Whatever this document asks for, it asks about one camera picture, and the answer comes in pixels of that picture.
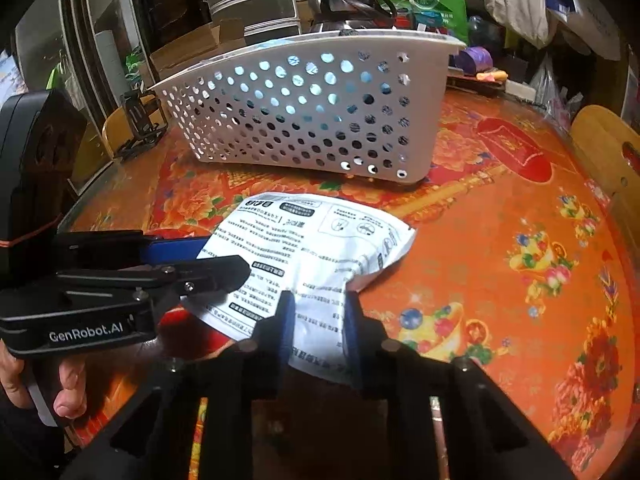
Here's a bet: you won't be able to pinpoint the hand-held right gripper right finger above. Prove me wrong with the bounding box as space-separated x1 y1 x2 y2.
344 290 576 480

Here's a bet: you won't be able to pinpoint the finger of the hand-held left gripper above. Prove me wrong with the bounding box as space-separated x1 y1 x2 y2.
52 230 213 267
55 255 252 311

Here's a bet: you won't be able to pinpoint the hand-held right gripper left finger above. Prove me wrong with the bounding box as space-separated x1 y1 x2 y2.
60 290 297 480

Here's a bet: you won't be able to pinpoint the white printed plastic packet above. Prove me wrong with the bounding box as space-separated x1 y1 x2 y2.
182 192 417 378

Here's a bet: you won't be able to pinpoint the white perforated plastic basket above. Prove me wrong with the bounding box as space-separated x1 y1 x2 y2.
149 29 467 184

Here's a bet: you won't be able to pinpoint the person's left hand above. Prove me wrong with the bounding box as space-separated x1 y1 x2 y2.
0 342 88 418

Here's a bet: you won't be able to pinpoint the wooden chair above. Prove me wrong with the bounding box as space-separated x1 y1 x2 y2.
101 95 166 161
570 105 640 211

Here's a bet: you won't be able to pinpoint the black folding stand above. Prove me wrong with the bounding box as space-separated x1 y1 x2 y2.
120 90 168 158

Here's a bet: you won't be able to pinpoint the open cardboard box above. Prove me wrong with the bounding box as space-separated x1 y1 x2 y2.
149 17 247 78

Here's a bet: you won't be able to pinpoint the dark mirrored wardrobe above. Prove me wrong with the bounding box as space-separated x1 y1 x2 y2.
0 0 206 126

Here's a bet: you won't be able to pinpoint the stacked grey round containers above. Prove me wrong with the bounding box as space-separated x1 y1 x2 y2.
200 0 302 43

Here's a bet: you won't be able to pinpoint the clear plastic bag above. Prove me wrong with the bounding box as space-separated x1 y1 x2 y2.
530 55 583 121

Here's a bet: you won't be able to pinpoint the green shopping bag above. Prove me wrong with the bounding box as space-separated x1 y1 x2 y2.
372 0 471 43

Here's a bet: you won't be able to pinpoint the beige tote bag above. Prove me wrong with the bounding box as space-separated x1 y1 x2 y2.
484 0 551 48

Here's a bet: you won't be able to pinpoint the white tote bag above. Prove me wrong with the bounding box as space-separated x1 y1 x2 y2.
557 0 623 61

